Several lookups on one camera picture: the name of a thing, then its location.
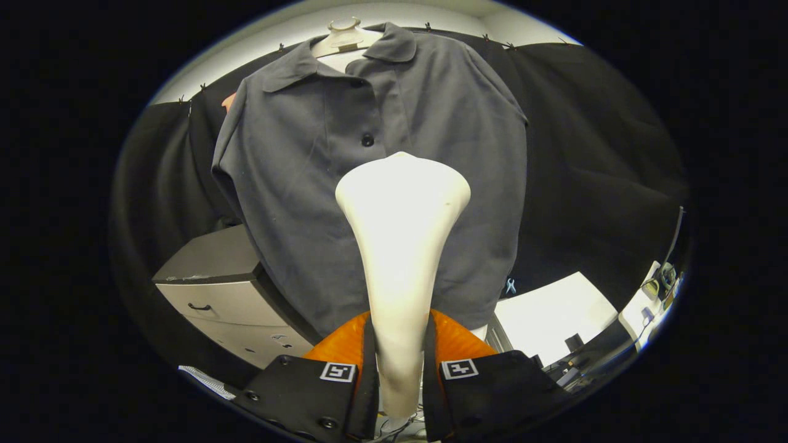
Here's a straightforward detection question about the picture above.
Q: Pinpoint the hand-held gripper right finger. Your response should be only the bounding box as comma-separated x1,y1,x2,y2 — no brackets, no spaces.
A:
422,308,574,443

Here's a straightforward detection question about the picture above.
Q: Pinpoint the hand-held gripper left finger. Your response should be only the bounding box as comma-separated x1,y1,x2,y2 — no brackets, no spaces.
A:
233,311,380,443

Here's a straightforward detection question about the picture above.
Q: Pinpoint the white garment steamer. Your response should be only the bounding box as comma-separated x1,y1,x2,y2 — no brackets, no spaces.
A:
335,151,472,419

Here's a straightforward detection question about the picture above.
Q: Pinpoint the grey button shirt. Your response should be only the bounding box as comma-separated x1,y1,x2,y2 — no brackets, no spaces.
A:
211,23,529,338

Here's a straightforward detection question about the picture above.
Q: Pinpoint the white topped cabinet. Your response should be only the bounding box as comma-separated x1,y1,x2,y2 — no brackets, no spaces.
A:
486,271,619,370

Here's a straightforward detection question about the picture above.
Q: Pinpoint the grey mesh shoe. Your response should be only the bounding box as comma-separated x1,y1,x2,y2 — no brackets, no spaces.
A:
179,365,238,401

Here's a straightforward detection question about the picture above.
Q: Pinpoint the grey drawer cabinet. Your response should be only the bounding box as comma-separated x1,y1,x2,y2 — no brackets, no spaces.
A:
152,225,324,370

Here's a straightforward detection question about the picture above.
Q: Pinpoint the cluttered white desk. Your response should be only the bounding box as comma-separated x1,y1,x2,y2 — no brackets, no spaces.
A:
619,258,685,354

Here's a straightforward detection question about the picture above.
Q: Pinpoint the black backdrop cloth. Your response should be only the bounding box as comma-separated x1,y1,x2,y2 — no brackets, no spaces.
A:
111,28,690,388

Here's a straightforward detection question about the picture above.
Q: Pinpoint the white mannequin torso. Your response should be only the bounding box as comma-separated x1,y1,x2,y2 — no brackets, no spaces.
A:
311,17,383,73

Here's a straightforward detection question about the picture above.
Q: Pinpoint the dark cable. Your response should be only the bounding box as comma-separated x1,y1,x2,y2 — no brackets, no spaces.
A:
662,206,685,266

